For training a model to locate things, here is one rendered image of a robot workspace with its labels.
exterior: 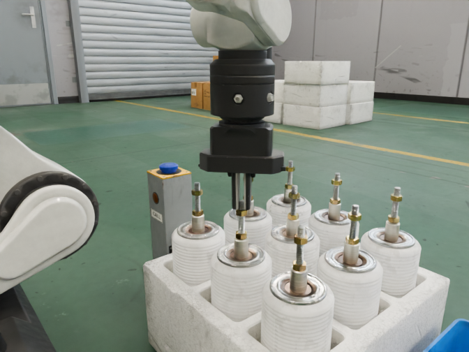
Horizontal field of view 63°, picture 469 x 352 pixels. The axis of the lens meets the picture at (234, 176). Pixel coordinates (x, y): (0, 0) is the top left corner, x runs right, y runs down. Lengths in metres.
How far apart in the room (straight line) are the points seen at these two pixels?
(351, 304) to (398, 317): 0.08
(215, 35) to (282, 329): 0.38
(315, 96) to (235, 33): 2.75
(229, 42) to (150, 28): 5.60
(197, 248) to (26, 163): 0.29
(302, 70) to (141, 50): 3.23
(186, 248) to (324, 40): 6.38
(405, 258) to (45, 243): 0.55
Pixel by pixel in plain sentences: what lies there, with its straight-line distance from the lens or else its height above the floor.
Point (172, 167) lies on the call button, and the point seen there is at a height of 0.33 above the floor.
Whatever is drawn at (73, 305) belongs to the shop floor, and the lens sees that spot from 1.00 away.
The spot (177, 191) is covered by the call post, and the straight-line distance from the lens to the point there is 0.81.
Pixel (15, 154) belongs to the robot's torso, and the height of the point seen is 0.42.
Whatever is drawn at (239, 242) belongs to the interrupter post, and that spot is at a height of 0.28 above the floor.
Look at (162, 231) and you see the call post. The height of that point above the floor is 0.19.
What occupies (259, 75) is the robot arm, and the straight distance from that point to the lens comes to 0.50.
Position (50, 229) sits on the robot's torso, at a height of 0.31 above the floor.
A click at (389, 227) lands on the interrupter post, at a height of 0.27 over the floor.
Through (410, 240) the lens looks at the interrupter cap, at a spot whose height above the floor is 0.25.
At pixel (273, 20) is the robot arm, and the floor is 0.59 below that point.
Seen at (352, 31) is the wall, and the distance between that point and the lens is 6.60.
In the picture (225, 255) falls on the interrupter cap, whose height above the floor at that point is 0.25.
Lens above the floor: 0.54
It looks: 17 degrees down
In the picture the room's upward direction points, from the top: straight up
